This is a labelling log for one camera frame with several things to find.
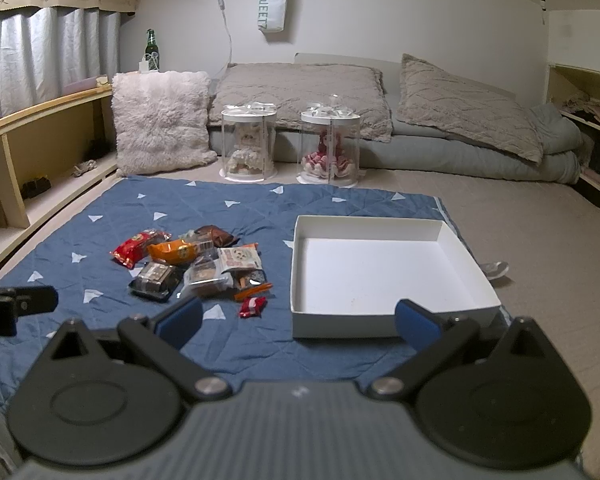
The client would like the beige right pillow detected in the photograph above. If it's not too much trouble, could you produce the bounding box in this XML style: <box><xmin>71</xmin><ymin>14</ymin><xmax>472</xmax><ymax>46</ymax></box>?
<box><xmin>396</xmin><ymin>54</ymin><xmax>543</xmax><ymax>165</ymax></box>

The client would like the grey curtain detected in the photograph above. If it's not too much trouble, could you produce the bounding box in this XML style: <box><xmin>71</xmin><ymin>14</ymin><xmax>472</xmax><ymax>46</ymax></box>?
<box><xmin>0</xmin><ymin>8</ymin><xmax>121</xmax><ymax>118</ymax></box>

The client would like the clear round pastry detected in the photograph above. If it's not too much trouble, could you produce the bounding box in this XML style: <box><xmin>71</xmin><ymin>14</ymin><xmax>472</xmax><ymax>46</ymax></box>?
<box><xmin>182</xmin><ymin>259</ymin><xmax>234</xmax><ymax>297</ymax></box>

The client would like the white cardboard tray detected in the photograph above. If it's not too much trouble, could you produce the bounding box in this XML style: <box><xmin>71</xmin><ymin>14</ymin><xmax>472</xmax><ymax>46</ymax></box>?
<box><xmin>290</xmin><ymin>214</ymin><xmax>501</xmax><ymax>339</ymax></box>

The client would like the blue quilted triangle mat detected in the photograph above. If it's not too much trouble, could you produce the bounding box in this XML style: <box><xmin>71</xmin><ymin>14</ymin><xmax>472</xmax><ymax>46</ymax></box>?
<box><xmin>0</xmin><ymin>174</ymin><xmax>512</xmax><ymax>416</ymax></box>

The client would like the white hanging cable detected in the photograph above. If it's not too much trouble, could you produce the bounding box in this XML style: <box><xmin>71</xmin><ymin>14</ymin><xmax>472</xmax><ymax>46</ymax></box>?
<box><xmin>210</xmin><ymin>0</ymin><xmax>234</xmax><ymax>82</ymax></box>

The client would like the wooden left shelf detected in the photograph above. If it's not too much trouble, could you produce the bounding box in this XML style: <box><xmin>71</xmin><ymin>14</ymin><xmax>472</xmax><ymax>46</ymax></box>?
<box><xmin>0</xmin><ymin>77</ymin><xmax>117</xmax><ymax>264</ymax></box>

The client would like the white doll display case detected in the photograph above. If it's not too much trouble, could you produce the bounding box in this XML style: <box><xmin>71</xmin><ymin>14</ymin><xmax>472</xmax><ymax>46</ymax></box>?
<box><xmin>220</xmin><ymin>102</ymin><xmax>277</xmax><ymax>183</ymax></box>

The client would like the green glass bottle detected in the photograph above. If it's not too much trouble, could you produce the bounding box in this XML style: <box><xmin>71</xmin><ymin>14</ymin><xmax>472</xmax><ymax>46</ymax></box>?
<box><xmin>145</xmin><ymin>28</ymin><xmax>160</xmax><ymax>70</ymax></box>

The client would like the red doll display case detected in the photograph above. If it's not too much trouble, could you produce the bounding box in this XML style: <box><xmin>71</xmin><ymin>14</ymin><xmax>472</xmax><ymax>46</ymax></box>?
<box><xmin>298</xmin><ymin>94</ymin><xmax>361</xmax><ymax>188</ymax></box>

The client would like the wooden right shelf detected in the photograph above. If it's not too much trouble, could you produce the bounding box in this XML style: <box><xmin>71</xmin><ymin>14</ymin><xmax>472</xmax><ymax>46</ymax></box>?
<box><xmin>546</xmin><ymin>63</ymin><xmax>600</xmax><ymax>207</ymax></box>

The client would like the small red candy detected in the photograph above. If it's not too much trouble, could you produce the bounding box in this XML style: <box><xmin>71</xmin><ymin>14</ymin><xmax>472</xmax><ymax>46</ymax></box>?
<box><xmin>238</xmin><ymin>296</ymin><xmax>268</xmax><ymax>318</ymax></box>

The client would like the red snack packet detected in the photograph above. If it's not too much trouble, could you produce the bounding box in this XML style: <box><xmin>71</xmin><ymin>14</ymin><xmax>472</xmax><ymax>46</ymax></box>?
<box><xmin>110</xmin><ymin>229</ymin><xmax>170</xmax><ymax>269</ymax></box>

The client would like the dark foil cake packet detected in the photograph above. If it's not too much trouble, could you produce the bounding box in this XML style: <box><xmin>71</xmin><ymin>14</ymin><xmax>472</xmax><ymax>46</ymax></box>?
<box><xmin>129</xmin><ymin>262</ymin><xmax>183</xmax><ymax>302</ymax></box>

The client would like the wooden shelf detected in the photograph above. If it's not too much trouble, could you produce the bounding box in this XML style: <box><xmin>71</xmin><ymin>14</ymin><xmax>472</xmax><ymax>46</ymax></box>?
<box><xmin>546</xmin><ymin>63</ymin><xmax>600</xmax><ymax>207</ymax></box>
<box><xmin>0</xmin><ymin>77</ymin><xmax>117</xmax><ymax>264</ymax></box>

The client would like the orange barcode snack packet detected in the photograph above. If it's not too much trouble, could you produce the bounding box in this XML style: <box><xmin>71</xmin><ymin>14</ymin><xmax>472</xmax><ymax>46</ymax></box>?
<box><xmin>234</xmin><ymin>270</ymin><xmax>273</xmax><ymax>301</ymax></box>

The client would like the brown foil snack packet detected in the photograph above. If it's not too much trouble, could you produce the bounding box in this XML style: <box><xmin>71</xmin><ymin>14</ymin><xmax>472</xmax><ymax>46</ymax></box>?
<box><xmin>194</xmin><ymin>224</ymin><xmax>239</xmax><ymax>248</ymax></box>

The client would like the white cookie snack packet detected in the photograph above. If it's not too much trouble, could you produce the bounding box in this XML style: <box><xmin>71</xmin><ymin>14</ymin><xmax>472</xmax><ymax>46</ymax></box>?
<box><xmin>218</xmin><ymin>244</ymin><xmax>263</xmax><ymax>274</ymax></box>

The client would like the white fluffy pillow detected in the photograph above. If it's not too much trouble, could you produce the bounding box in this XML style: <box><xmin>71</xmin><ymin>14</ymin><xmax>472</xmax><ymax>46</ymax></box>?
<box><xmin>111</xmin><ymin>70</ymin><xmax>218</xmax><ymax>176</ymax></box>

